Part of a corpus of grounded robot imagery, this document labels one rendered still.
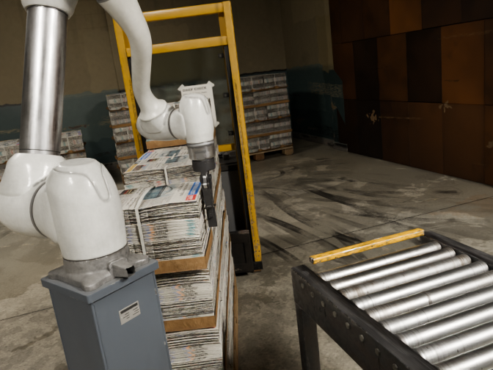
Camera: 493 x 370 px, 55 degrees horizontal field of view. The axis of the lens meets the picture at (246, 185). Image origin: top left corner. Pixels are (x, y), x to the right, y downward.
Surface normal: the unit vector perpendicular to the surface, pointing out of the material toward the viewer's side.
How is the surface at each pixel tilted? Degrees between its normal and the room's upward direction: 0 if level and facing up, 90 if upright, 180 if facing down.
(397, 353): 0
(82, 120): 90
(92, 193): 75
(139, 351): 90
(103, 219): 88
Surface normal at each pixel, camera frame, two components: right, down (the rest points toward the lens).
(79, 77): 0.33, 0.19
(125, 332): 0.78, 0.06
